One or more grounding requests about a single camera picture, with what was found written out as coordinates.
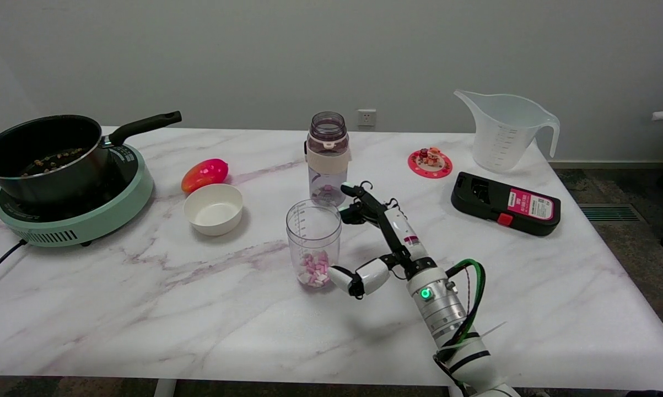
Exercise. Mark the red round coaster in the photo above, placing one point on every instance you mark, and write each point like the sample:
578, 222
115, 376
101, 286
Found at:
415, 163

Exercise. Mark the red orange toy mango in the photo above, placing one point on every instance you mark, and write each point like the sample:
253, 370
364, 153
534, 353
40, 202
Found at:
204, 174

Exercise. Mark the small clear measuring cup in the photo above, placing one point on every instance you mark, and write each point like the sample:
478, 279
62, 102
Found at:
312, 242

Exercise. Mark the brown beans in saucepan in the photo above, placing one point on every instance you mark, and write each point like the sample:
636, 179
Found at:
53, 160

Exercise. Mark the purple bottle with beige sleeve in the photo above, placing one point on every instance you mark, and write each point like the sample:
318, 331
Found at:
327, 160

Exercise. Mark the white bowl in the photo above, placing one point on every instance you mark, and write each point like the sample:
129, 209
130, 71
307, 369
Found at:
213, 209

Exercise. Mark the floor vent grille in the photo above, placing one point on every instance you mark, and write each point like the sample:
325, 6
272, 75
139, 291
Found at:
609, 213

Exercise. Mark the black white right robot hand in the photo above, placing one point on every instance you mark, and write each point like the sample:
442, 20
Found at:
403, 234

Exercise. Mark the mint green induction cooker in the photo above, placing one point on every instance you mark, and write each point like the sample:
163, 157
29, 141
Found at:
89, 215

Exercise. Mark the pink and white candies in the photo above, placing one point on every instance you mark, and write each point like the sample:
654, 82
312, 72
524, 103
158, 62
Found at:
313, 271

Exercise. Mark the large translucent measuring jug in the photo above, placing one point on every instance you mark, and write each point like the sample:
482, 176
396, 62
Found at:
502, 132

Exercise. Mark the black device with pink label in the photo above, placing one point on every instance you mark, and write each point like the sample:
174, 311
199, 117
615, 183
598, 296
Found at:
505, 204

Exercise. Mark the white wall socket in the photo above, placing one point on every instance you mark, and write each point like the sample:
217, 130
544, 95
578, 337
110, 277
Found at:
366, 117

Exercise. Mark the small orange toy figurines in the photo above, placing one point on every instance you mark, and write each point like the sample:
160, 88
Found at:
430, 156

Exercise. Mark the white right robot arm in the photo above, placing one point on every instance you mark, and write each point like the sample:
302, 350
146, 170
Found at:
447, 314

